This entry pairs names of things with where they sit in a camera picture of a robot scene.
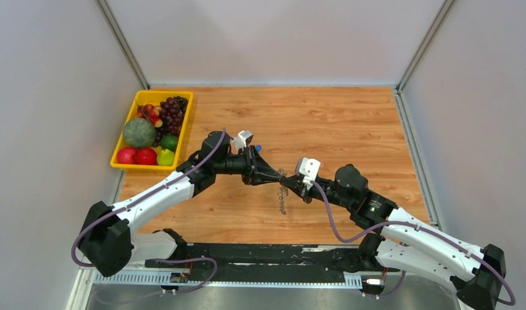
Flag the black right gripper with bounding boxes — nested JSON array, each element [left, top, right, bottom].
[[279, 174, 353, 211]]

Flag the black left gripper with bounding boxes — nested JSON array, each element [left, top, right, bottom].
[[214, 145, 282, 187]]

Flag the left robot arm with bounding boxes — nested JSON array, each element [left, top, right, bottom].
[[70, 130, 282, 277]]

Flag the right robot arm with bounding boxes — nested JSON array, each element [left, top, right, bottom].
[[280, 158, 516, 309]]

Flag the green lime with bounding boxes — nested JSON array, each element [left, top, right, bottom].
[[160, 134, 179, 152]]

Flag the dark grape bunch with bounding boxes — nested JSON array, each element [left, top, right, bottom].
[[151, 96, 189, 146]]

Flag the red apple right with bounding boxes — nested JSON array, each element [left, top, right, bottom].
[[135, 148, 158, 165]]

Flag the red apple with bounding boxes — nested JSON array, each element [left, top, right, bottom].
[[116, 147, 137, 165], [135, 148, 158, 165]]

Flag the small red fruits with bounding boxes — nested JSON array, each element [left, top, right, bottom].
[[136, 103, 163, 128]]

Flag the green melon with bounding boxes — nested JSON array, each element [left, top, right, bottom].
[[122, 118, 157, 149]]

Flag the red apple left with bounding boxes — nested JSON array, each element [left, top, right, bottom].
[[116, 147, 137, 165]]

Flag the yellow plastic bin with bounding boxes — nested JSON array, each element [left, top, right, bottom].
[[110, 90, 193, 172]]

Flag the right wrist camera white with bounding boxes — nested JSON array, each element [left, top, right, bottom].
[[295, 157, 321, 189]]

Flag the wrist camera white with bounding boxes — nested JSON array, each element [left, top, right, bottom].
[[295, 157, 321, 189], [232, 130, 253, 154]]

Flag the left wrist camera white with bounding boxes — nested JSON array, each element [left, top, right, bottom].
[[232, 130, 253, 154]]

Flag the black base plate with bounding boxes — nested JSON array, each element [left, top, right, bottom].
[[171, 243, 383, 282]]

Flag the grey cable duct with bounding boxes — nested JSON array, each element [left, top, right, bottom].
[[92, 269, 363, 289]]

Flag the aluminium frame rail right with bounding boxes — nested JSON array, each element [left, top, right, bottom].
[[393, 0, 456, 227]]

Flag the aluminium frame post left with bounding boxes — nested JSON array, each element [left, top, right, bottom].
[[94, 0, 151, 90]]

